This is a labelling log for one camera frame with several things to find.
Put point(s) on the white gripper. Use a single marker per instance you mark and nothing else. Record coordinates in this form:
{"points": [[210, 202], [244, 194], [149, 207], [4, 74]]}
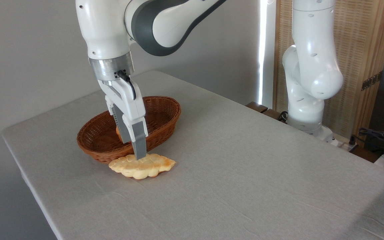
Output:
{"points": [[128, 100]]}

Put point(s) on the braided pale bread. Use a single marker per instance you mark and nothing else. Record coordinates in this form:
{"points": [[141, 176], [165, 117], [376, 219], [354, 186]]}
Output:
{"points": [[152, 165]]}

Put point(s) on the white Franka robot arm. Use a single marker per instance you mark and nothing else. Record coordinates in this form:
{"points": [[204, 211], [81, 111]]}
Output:
{"points": [[105, 30]]}

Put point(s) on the orange bread roll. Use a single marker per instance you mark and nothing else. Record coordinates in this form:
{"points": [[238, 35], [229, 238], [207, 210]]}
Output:
{"points": [[119, 134]]}

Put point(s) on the brown wicker oval basket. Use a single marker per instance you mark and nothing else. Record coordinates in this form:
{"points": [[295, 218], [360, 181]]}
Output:
{"points": [[165, 110]]}

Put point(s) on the grey tablecloth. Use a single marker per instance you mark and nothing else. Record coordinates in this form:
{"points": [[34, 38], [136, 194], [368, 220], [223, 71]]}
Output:
{"points": [[245, 173]]}

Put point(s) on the dark brown wooden block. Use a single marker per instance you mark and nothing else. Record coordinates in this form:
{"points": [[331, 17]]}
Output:
{"points": [[257, 107], [272, 114]]}

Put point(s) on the wooden slatted folding screen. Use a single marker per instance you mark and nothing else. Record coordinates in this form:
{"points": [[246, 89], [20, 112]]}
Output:
{"points": [[355, 50]]}

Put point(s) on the dark metal screen hinge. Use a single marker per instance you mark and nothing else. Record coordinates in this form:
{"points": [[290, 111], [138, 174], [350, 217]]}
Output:
{"points": [[372, 80]]}

